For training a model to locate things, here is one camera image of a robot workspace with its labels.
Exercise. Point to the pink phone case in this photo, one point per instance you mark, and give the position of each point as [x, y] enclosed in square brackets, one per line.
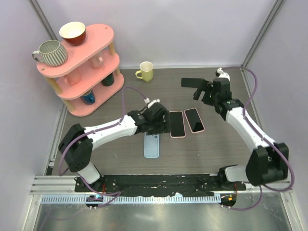
[185, 115]
[185, 130]

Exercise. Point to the pink mug upper shelf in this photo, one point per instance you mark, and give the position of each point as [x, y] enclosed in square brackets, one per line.
[96, 61]

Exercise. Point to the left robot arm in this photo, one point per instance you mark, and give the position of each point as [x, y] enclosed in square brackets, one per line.
[77, 145]

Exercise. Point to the yellow mug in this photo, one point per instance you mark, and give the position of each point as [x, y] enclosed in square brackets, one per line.
[145, 72]

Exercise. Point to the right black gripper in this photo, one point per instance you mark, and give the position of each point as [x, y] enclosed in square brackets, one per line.
[202, 87]

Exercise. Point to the red bowl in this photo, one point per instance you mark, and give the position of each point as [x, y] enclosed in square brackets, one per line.
[74, 33]

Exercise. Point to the blue mug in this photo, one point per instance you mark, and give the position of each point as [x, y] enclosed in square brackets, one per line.
[88, 98]

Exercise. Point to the light blue phone case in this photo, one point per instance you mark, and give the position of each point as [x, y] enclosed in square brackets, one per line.
[151, 146]

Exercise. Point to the black phone case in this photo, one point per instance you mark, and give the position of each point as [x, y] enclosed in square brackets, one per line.
[192, 82]

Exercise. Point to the white cable duct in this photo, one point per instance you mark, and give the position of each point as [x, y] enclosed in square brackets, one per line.
[92, 199]

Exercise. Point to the pink mug middle shelf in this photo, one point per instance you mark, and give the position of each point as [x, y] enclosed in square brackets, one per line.
[73, 77]

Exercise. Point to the dark green mug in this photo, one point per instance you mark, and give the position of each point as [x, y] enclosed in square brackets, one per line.
[108, 81]

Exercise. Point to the grey striped mug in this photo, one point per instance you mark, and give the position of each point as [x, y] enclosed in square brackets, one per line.
[51, 52]

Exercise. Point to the aluminium rail frame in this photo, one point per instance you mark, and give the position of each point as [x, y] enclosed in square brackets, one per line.
[66, 184]

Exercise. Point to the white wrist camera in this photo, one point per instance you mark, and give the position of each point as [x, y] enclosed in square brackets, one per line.
[152, 102]
[220, 73]

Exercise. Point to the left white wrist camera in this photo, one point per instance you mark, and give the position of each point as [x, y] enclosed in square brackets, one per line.
[152, 102]

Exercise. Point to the pink three-tier shelf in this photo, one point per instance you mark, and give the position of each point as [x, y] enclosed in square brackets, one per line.
[99, 41]

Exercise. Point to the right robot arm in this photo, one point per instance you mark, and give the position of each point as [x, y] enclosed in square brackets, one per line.
[267, 162]

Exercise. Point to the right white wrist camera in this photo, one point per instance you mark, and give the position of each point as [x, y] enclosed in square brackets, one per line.
[220, 73]

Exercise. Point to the pink mug shelf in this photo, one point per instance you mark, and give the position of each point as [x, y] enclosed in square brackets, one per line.
[96, 61]
[73, 77]

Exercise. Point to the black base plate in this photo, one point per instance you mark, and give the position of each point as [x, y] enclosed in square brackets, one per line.
[188, 185]

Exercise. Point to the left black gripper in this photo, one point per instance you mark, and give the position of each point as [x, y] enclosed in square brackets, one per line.
[164, 127]

